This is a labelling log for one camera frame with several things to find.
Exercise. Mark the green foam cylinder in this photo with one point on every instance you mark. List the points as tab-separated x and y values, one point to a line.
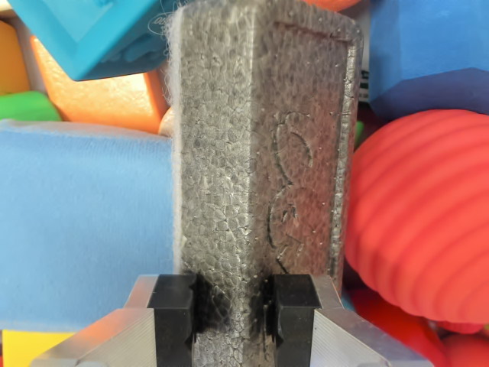
26	107

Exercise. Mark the dark blue foam block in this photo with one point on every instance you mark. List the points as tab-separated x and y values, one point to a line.
428	53

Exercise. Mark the grey black foam eraser block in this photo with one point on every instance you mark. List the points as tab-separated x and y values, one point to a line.
248	153

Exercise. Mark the blue fabric cushion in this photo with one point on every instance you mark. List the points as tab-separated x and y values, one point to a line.
84	221

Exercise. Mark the teal embossed rubber cube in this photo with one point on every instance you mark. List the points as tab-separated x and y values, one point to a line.
95	34

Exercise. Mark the yellow foam cube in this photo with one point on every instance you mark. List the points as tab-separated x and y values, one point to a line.
30	348

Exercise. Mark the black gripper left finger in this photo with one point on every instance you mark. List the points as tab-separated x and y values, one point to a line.
168	317

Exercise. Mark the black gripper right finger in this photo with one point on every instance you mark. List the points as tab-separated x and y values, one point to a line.
298	325

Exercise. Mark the smooth orange ball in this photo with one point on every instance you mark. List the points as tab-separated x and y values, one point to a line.
332	4

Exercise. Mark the orange foam block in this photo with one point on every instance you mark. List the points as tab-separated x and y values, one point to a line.
103	103

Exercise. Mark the red ribbed rubber ball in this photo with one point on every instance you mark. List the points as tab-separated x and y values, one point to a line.
424	214

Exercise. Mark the round tan wooden piece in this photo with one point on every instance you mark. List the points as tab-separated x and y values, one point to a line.
167	122

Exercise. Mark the red plastic apple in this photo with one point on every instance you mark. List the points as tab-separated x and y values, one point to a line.
401	336

